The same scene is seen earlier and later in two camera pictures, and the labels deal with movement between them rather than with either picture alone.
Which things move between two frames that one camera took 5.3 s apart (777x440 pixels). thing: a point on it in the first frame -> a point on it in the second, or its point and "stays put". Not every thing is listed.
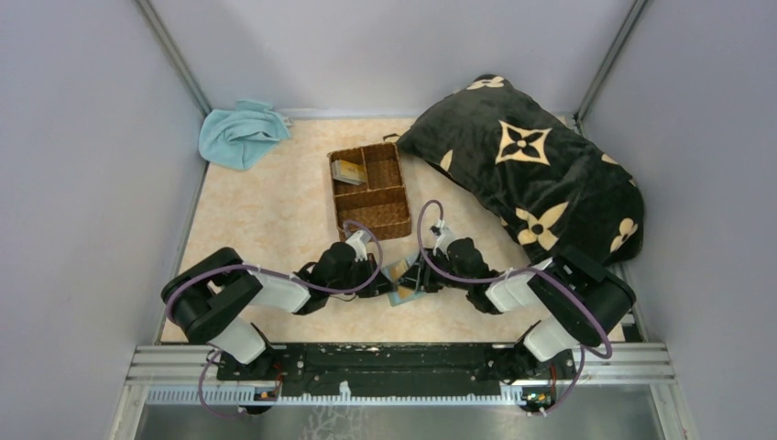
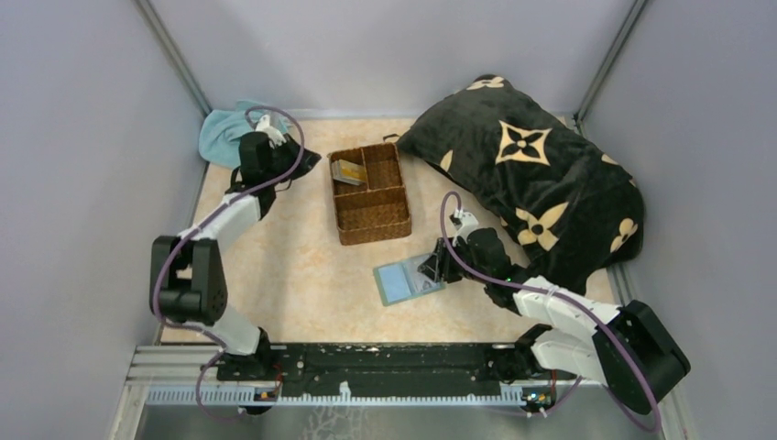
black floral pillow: (551, 186) stays put
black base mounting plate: (399, 369) stays put
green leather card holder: (395, 271) stays put
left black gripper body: (358, 272) -> (285, 156)
